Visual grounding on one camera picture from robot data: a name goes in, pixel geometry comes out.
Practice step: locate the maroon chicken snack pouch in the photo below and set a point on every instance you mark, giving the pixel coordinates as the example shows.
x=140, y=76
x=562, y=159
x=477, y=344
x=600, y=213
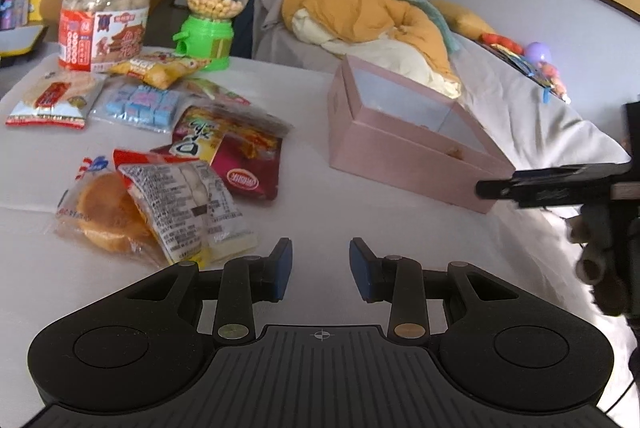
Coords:
x=241, y=143

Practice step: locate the white table cloth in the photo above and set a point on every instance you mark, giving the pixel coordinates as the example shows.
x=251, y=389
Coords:
x=44, y=276

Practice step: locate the clear red-edged snack packet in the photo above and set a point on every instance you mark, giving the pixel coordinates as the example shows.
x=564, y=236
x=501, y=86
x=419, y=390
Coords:
x=187, y=207

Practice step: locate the rice cracker packet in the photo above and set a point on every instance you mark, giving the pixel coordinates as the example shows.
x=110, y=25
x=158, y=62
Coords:
x=62, y=99

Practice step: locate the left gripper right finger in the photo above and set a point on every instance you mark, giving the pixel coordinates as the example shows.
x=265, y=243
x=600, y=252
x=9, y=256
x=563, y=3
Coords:
x=408, y=287

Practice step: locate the pink cardboard box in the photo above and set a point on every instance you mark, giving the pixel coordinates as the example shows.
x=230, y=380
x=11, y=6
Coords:
x=390, y=129

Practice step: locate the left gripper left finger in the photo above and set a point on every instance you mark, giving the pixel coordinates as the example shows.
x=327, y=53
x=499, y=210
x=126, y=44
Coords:
x=180, y=291

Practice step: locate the round bread packet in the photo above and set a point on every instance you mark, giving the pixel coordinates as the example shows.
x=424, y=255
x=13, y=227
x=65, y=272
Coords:
x=98, y=212

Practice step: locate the yellow snack packet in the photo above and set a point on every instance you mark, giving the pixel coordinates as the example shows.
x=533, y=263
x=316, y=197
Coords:
x=158, y=69

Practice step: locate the large peanut jar red label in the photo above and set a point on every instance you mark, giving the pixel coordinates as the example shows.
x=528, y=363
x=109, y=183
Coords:
x=94, y=35

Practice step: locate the green gumball candy dispenser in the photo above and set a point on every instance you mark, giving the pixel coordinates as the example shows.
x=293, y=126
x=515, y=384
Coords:
x=207, y=33

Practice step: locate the yellow and cream quilt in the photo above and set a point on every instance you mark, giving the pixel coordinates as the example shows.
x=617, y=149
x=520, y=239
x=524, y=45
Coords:
x=408, y=37

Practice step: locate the blue candy bag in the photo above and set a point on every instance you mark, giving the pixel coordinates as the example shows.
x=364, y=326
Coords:
x=123, y=101

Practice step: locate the pile of colourful toys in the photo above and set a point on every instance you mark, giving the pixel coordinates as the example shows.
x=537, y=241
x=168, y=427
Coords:
x=533, y=61

